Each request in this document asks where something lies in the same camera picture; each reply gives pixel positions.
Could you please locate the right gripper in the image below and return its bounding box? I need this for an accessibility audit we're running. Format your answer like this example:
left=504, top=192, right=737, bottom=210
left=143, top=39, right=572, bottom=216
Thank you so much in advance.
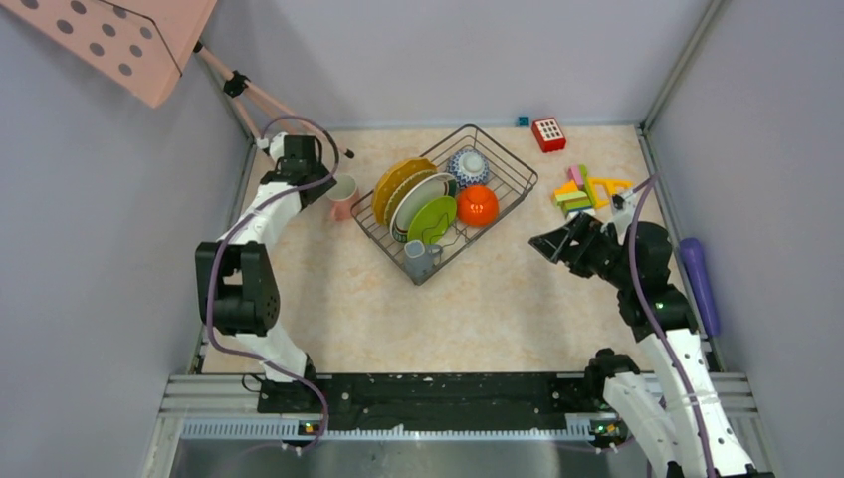
left=530, top=210, right=636, bottom=289

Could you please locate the orange bowl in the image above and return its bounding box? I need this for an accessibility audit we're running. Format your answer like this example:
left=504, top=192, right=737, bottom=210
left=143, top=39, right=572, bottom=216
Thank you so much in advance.
left=457, top=185, right=500, bottom=228

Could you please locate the yellow polka dot plate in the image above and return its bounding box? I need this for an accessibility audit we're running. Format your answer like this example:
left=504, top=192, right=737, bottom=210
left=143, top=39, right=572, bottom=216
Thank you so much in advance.
left=372, top=157, right=437, bottom=226

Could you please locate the blue red patterned bowl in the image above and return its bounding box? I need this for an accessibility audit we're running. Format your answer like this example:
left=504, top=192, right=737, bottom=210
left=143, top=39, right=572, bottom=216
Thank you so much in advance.
left=446, top=147, right=491, bottom=190

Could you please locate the white plate green rim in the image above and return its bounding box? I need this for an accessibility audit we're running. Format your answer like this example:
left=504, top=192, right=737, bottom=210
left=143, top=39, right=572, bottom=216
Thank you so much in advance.
left=390, top=172, right=458, bottom=243

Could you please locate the black wire dish rack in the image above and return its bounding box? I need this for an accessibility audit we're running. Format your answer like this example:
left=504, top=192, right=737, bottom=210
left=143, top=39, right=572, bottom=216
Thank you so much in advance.
left=352, top=124, right=538, bottom=285

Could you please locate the grey mug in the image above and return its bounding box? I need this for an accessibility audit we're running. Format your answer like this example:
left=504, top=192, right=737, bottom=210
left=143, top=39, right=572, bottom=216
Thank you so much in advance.
left=403, top=240, right=443, bottom=280

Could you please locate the round bamboo tray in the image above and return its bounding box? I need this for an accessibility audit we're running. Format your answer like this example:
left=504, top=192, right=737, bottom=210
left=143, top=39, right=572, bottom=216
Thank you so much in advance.
left=383, top=169, right=437, bottom=226

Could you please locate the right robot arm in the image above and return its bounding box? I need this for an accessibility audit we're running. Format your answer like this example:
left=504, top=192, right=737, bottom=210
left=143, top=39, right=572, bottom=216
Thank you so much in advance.
left=528, top=206, right=765, bottom=477

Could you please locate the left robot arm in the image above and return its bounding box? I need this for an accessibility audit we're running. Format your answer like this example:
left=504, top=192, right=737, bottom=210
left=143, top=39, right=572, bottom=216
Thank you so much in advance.
left=195, top=133, right=336, bottom=412

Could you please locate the pink mug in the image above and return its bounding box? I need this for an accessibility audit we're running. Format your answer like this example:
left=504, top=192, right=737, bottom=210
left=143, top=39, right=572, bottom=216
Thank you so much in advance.
left=326, top=174, right=359, bottom=221

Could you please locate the colourful toy block stack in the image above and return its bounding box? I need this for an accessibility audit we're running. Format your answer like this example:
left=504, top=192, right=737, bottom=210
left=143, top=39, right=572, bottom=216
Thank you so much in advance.
left=552, top=164, right=597, bottom=214

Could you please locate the yellow triangle toy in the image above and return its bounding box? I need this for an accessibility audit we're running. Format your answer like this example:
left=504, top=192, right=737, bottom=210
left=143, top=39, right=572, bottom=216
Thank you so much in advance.
left=585, top=176, right=633, bottom=209

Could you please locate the red toy block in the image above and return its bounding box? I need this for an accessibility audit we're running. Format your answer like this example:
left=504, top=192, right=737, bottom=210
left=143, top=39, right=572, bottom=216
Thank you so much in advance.
left=530, top=117, right=567, bottom=153

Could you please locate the pink perforated stand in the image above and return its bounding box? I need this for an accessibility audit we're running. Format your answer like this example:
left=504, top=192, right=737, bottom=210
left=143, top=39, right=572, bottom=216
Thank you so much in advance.
left=1, top=0, right=320, bottom=138

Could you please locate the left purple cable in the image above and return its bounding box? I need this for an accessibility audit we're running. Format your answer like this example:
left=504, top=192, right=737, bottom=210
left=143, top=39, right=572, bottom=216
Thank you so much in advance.
left=204, top=115, right=341, bottom=456

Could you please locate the purple handle tool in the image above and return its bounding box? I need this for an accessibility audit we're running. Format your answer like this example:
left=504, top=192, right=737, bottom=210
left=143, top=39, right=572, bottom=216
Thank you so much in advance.
left=679, top=237, right=722, bottom=337

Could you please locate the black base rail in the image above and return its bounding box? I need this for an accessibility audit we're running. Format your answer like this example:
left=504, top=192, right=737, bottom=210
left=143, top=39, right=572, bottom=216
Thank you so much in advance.
left=257, top=372, right=609, bottom=432

